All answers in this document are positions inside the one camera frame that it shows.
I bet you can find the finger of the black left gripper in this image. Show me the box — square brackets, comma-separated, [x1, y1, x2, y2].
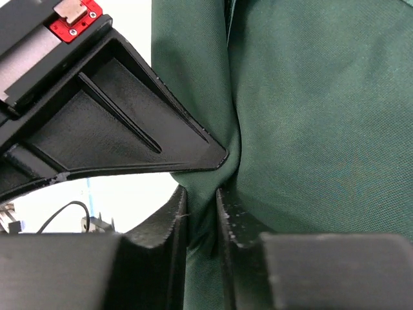
[1, 30, 228, 202]

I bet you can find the black background cable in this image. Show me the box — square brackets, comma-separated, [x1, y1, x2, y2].
[37, 200, 91, 234]

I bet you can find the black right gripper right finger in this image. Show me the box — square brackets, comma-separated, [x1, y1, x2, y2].
[216, 189, 412, 309]

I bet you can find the dark green cloth napkin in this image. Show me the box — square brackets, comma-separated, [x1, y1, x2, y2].
[152, 1, 412, 309]

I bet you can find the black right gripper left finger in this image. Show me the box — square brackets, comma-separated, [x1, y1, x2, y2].
[1, 187, 187, 309]

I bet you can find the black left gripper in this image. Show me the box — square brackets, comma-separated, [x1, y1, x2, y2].
[1, 0, 112, 113]

